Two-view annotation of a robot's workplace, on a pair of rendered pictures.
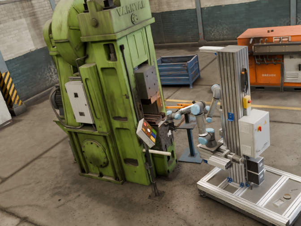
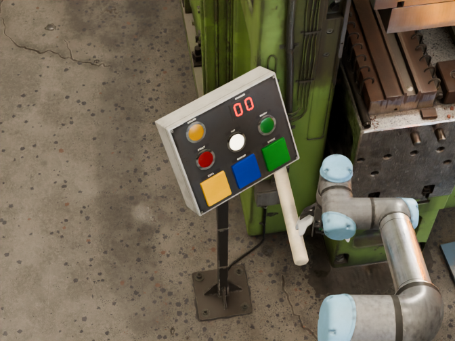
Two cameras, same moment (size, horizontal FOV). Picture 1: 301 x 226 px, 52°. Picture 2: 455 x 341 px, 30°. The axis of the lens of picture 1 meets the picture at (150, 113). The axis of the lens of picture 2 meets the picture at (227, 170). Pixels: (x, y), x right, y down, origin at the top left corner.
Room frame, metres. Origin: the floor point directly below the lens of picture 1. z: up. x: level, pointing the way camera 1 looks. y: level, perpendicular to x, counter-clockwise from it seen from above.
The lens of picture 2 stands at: (2.71, -0.86, 2.95)
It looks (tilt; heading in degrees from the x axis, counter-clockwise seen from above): 57 degrees down; 46
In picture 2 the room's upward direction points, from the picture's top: straight up
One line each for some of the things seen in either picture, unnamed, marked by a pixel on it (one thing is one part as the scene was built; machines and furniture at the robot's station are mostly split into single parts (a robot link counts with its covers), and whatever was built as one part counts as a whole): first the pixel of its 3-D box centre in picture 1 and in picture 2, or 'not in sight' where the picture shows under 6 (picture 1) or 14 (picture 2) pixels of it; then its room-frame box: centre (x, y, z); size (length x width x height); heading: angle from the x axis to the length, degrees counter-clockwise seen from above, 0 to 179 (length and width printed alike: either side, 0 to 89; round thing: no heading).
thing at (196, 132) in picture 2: not in sight; (196, 132); (3.55, 0.13, 1.16); 0.05 x 0.03 x 0.04; 145
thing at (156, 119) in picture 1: (147, 119); (384, 49); (4.29, 0.07, 0.96); 0.42 x 0.20 x 0.09; 55
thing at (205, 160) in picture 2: not in sight; (205, 159); (3.55, 0.09, 1.09); 0.05 x 0.03 x 0.04; 145
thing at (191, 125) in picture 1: (187, 122); not in sight; (4.48, -0.57, 0.65); 0.40 x 0.30 x 0.02; 150
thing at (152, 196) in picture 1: (156, 193); (221, 287); (3.66, 0.15, 0.05); 0.22 x 0.22 x 0.09; 55
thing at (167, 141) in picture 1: (151, 132); (386, 97); (4.34, 0.05, 0.69); 0.56 x 0.38 x 0.45; 55
